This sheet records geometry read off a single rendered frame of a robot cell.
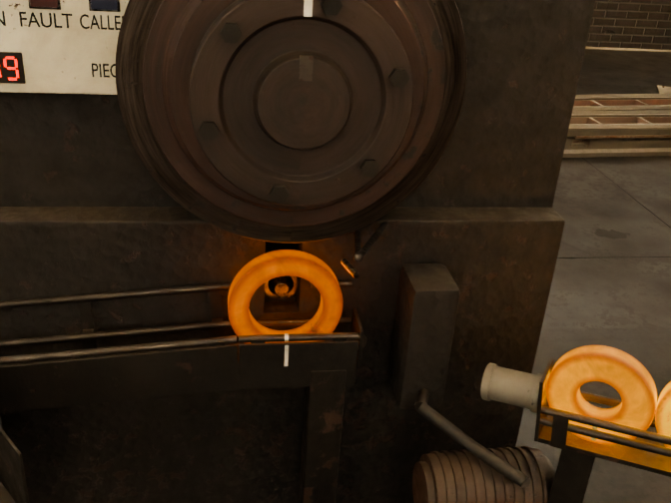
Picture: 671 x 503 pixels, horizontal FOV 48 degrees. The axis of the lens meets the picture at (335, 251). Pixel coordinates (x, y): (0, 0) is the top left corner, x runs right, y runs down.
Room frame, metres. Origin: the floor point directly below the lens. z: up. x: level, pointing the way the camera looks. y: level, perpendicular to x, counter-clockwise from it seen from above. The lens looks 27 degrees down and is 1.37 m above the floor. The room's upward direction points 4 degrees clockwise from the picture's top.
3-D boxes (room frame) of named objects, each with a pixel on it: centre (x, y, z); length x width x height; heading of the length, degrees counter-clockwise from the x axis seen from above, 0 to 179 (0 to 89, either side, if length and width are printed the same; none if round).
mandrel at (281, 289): (1.19, 0.10, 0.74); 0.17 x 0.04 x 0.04; 10
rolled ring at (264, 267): (1.03, 0.07, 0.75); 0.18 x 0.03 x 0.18; 101
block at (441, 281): (1.08, -0.16, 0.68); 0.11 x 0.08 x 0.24; 10
